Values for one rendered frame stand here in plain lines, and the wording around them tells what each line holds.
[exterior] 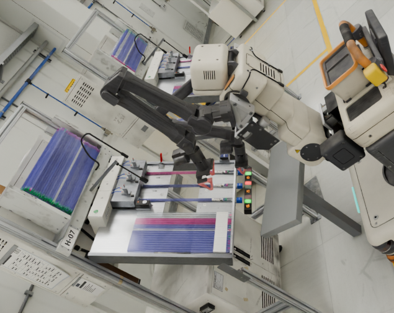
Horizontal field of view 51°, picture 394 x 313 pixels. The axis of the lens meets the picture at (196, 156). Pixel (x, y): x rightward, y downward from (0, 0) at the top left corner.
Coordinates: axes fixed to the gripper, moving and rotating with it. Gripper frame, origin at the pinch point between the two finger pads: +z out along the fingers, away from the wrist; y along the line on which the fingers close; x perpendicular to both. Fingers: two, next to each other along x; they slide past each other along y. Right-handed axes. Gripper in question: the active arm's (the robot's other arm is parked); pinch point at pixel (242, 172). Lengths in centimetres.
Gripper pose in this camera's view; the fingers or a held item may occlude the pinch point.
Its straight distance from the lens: 222.8
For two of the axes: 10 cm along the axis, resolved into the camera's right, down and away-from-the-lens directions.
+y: -1.0, 6.4, -7.6
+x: 9.8, -0.7, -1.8
